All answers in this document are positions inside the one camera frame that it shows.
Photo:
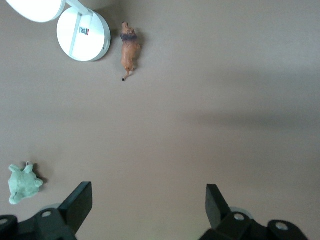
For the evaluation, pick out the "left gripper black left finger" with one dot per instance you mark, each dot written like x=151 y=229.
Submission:
x=72 y=210

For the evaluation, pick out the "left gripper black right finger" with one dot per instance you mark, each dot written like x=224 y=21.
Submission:
x=220 y=212

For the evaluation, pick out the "brown lion figurine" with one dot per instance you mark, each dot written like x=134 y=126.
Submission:
x=128 y=52

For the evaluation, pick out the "green plush turtle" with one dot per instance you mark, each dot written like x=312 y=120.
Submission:
x=22 y=185

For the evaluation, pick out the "white desk lamp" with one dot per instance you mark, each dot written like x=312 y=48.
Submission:
x=82 y=42

